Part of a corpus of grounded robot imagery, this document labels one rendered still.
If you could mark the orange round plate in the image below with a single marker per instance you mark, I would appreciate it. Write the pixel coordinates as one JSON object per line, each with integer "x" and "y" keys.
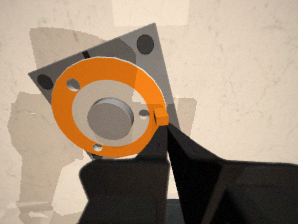
{"x": 101, "y": 77}

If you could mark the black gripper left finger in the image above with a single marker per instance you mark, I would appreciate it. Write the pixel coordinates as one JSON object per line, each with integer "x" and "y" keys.
{"x": 147, "y": 174}

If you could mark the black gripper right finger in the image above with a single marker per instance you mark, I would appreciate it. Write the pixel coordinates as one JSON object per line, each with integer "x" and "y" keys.
{"x": 201, "y": 177}

